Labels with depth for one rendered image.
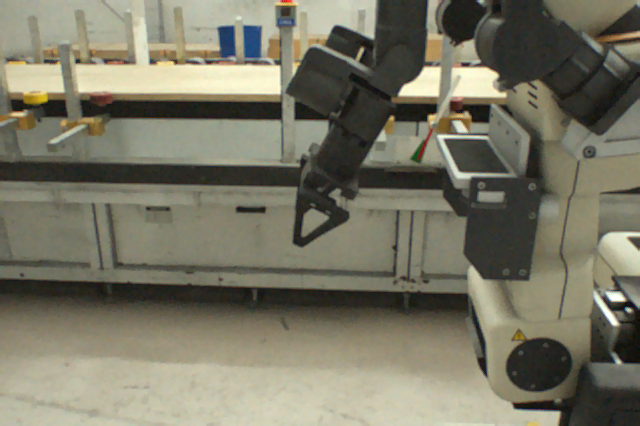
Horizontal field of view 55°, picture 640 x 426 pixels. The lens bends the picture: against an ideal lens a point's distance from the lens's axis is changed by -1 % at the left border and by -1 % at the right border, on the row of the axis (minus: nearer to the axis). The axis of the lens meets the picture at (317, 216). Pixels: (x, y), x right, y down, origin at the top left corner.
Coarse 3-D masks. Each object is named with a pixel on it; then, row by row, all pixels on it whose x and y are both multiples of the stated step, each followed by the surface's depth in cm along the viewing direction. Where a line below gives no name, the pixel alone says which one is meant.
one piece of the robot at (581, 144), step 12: (636, 60) 72; (636, 108) 70; (624, 120) 71; (636, 120) 71; (576, 132) 74; (588, 132) 71; (612, 132) 71; (624, 132) 71; (636, 132) 71; (564, 144) 75; (576, 144) 72; (588, 144) 72; (600, 144) 72; (612, 144) 72; (624, 144) 71; (636, 144) 71; (576, 156) 72; (588, 156) 73; (600, 156) 72; (612, 156) 72
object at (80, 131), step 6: (102, 114) 224; (108, 114) 226; (108, 120) 226; (78, 126) 207; (84, 126) 207; (72, 132) 200; (78, 132) 202; (84, 132) 207; (60, 138) 192; (66, 138) 194; (72, 138) 198; (78, 138) 202; (48, 144) 187; (54, 144) 187; (60, 144) 190; (66, 144) 194; (48, 150) 188; (54, 150) 188; (60, 150) 190
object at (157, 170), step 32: (0, 160) 216; (32, 160) 215; (64, 160) 215; (96, 160) 215; (128, 160) 215; (160, 160) 215; (192, 160) 215; (224, 160) 215; (256, 160) 215; (608, 192) 205
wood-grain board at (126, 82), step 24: (24, 72) 274; (48, 72) 273; (96, 72) 273; (120, 72) 272; (144, 72) 272; (168, 72) 272; (192, 72) 271; (216, 72) 271; (240, 72) 271; (264, 72) 271; (432, 72) 271; (456, 72) 271; (480, 72) 271; (48, 96) 229; (120, 96) 227; (144, 96) 226; (168, 96) 226; (192, 96) 225; (216, 96) 225; (240, 96) 224; (264, 96) 223; (408, 96) 220; (432, 96) 220; (480, 96) 219; (504, 96) 219
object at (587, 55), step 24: (576, 48) 68; (600, 48) 70; (552, 72) 69; (576, 72) 68; (600, 72) 68; (624, 72) 68; (552, 96) 74; (576, 96) 69; (600, 96) 69; (624, 96) 66; (576, 120) 74; (600, 120) 68
